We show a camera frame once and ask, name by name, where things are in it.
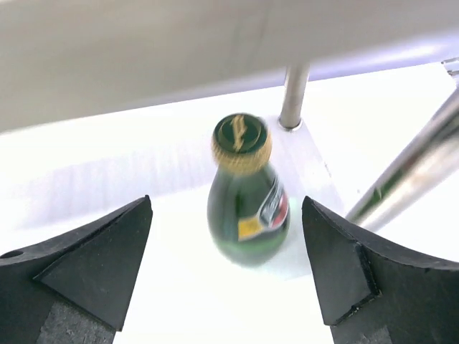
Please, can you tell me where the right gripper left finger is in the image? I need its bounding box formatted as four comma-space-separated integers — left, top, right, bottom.
1, 196, 153, 343

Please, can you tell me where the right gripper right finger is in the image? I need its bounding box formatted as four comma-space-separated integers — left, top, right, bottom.
302, 197, 458, 344

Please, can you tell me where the green bottle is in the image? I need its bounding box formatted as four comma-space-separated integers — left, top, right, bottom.
207, 113, 290, 267

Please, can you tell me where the white two-tier shelf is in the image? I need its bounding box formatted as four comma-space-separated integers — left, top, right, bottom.
0, 0, 459, 284

